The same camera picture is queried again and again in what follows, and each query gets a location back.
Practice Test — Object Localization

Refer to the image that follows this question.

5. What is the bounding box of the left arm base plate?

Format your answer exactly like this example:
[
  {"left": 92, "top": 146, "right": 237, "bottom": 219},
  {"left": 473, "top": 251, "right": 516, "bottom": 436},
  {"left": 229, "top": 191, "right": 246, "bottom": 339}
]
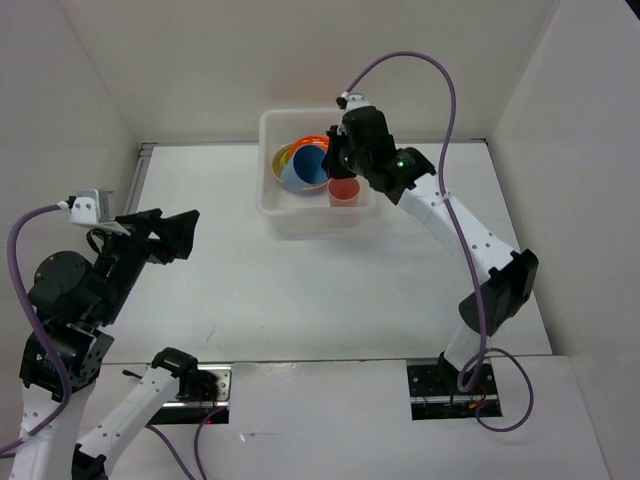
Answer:
[{"left": 150, "top": 363, "right": 232, "bottom": 426}]

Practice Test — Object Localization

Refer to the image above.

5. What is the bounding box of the clear plastic bin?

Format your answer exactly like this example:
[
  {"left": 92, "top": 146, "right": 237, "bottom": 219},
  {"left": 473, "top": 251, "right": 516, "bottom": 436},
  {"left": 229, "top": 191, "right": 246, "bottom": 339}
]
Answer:
[{"left": 256, "top": 108, "right": 375, "bottom": 235}]

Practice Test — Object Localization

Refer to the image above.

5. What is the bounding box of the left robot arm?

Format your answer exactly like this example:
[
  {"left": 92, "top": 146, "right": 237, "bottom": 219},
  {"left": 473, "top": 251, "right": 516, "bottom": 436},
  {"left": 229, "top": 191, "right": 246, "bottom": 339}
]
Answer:
[{"left": 1, "top": 202, "right": 200, "bottom": 479}]

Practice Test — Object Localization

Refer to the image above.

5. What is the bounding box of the blue plastic cup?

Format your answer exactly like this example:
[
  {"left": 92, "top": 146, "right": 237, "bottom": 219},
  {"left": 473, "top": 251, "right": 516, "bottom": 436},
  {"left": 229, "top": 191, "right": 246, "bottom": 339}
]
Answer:
[{"left": 280, "top": 145, "right": 328, "bottom": 192}]

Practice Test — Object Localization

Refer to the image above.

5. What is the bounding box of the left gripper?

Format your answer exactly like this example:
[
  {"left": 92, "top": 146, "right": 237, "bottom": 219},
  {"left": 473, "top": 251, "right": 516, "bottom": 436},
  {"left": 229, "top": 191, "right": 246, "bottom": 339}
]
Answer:
[{"left": 96, "top": 206, "right": 202, "bottom": 322}]

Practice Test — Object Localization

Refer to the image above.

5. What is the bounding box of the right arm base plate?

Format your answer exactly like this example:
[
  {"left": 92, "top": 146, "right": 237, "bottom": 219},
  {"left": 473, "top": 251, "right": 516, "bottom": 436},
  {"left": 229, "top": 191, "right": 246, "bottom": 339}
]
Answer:
[{"left": 406, "top": 359, "right": 502, "bottom": 421}]

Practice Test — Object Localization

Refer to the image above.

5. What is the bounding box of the beige plate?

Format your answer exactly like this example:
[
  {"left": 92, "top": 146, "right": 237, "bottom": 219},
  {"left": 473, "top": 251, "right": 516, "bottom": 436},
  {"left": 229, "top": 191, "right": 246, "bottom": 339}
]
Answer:
[{"left": 271, "top": 146, "right": 328, "bottom": 193}]

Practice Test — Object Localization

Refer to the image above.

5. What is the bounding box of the orange plate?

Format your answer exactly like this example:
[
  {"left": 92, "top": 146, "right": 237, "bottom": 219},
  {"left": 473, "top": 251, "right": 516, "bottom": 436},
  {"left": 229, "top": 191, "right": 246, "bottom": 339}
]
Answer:
[{"left": 290, "top": 135, "right": 329, "bottom": 154}]

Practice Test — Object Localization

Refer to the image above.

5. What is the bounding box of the pink plastic cup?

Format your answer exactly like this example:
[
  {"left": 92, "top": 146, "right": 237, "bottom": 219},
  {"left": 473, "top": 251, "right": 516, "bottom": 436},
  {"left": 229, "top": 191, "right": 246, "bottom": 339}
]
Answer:
[{"left": 327, "top": 178, "right": 360, "bottom": 207}]

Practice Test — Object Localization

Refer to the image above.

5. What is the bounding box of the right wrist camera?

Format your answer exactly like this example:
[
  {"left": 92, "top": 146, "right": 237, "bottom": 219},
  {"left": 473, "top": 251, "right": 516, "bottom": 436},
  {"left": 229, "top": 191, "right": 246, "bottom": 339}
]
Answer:
[{"left": 335, "top": 91, "right": 370, "bottom": 112}]

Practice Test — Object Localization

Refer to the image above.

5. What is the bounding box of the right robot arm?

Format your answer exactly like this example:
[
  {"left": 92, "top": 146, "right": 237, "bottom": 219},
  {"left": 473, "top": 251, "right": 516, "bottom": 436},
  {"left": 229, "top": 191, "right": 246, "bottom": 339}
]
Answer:
[{"left": 323, "top": 106, "right": 539, "bottom": 393}]

